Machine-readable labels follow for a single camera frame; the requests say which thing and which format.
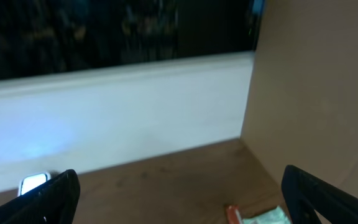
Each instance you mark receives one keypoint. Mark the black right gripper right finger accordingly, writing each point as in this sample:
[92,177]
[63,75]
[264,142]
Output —
[307,196]

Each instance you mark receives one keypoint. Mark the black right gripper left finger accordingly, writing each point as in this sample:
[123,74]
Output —
[53,202]

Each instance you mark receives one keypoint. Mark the light blue tissue packet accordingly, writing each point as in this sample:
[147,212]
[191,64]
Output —
[275,216]

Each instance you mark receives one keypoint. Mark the red Top chocolate bar wrapper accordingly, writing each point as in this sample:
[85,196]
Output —
[232,215]

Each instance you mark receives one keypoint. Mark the white barcode scanner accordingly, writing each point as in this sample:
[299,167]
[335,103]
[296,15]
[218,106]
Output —
[32,181]

